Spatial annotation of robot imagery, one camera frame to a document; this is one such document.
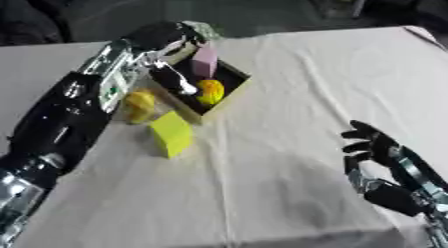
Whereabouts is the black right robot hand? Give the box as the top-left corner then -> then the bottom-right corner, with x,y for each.
339,119 -> 434,218

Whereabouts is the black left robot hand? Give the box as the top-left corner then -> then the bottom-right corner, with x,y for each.
122,21 -> 223,96

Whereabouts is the pink rectangular block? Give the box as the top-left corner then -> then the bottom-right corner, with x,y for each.
190,41 -> 221,80

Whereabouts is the tan cardboard box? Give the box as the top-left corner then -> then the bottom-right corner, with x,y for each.
145,58 -> 254,125

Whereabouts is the orange yellow toy fruit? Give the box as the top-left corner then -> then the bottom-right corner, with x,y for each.
194,79 -> 228,106

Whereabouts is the yellow green rectangular block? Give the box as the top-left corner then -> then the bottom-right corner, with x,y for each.
148,110 -> 196,160

